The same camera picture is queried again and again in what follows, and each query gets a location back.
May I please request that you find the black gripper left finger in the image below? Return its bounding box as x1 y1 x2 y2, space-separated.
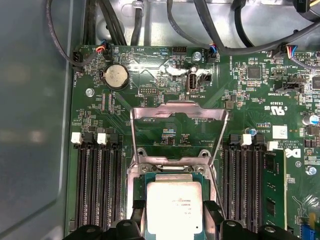
63 199 147 240

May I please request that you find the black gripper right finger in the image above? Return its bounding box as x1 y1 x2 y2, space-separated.
203 201 288 240

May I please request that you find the silver CPU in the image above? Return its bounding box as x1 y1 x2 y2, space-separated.
144 171 205 240

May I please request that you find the metal socket cover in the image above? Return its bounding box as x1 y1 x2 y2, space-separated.
129 100 230 167

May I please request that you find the CPU socket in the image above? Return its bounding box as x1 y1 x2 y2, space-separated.
126 147 220 240

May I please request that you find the green RAM stick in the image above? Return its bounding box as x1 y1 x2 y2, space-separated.
261 147 287 231

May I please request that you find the green motherboard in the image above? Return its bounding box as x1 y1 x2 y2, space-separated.
63 43 320 240

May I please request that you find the internal USB port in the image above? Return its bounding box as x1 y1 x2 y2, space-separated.
186 71 200 91

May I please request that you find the round coin battery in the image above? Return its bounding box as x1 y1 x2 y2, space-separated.
102 63 130 90

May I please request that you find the black PC case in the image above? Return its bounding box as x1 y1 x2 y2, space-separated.
0 0 320 240

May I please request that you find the thick black wire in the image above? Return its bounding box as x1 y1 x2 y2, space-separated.
194 0 320 55

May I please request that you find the thin black wire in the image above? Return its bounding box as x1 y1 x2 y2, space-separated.
45 0 103 66

